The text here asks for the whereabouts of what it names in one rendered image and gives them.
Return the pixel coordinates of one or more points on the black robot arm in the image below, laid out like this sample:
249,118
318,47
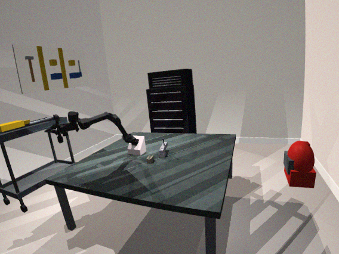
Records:
85,123

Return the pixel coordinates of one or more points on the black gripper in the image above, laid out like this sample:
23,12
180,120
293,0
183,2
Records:
58,131

